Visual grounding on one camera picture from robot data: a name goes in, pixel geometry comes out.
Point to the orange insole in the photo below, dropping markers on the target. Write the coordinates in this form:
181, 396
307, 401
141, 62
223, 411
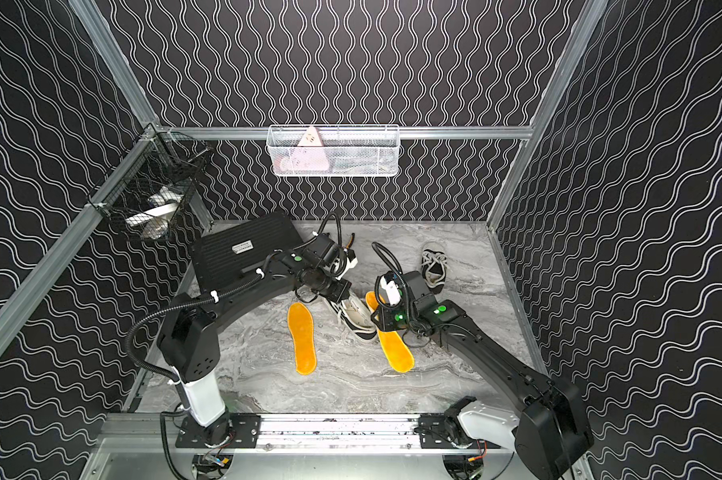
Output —
396, 351
301, 327

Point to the black plastic tool case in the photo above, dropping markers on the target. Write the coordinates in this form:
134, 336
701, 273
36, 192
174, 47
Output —
224, 257

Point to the black wire wall basket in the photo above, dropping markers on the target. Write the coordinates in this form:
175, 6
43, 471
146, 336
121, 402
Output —
175, 160

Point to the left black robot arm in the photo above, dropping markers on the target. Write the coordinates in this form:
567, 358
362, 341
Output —
181, 341

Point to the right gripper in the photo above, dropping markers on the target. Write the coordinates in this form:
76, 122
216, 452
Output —
383, 321

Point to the pink triangle card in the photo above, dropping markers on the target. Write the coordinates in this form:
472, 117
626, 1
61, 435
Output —
311, 138

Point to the white items in black basket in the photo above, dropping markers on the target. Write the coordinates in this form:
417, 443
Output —
153, 223

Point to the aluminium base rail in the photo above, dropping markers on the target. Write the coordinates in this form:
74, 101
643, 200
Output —
330, 433

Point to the black canvas sneaker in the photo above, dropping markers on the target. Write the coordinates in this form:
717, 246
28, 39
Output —
434, 265
356, 315

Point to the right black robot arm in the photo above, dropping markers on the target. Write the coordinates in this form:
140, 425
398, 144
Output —
553, 430

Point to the white wire wall basket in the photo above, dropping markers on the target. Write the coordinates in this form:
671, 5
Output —
371, 150

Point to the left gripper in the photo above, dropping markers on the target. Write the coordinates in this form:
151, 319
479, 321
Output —
335, 288

